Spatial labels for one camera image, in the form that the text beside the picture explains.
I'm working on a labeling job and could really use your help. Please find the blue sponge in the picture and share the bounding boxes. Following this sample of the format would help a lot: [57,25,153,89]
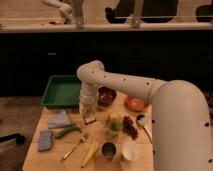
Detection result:
[37,130,53,152]

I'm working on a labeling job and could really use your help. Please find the dark red grapes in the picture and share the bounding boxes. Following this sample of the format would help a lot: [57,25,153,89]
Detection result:
[122,116,138,140]

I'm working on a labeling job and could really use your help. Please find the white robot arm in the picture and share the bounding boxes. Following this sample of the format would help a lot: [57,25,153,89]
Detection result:
[77,60,213,171]

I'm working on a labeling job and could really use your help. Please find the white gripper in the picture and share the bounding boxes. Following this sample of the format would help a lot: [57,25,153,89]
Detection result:
[79,83,98,124]

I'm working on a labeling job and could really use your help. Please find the metal cup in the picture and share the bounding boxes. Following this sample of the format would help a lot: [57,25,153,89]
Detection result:
[101,142,116,160]

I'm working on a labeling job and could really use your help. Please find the white cup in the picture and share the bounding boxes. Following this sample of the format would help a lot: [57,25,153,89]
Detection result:
[121,141,140,162]

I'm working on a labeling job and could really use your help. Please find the green cucumber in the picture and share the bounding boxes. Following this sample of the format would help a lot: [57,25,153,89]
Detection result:
[55,126,82,139]

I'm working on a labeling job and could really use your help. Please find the green plastic tray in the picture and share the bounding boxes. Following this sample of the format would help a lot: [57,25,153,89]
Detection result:
[42,75,81,109]

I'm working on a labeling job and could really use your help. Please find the orange plate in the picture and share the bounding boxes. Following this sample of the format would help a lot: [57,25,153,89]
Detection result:
[125,96,149,111]

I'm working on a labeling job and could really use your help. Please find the eraser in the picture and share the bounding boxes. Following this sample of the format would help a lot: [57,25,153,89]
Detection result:
[86,115,93,125]

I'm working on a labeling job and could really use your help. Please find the silver spoon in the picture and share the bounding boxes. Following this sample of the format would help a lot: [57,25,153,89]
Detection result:
[136,114,152,140]

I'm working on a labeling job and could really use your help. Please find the yellow banana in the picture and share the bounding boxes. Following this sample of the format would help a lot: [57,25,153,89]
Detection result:
[81,140,99,167]

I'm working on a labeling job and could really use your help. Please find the dark red bowl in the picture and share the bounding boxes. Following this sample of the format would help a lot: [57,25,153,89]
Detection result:
[98,87,117,106]

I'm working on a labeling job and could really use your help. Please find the grey folded cloth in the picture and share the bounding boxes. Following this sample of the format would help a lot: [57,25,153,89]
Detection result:
[47,111,70,128]

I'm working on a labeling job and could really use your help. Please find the metal fork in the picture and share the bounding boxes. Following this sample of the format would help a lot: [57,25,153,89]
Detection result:
[60,133,89,162]

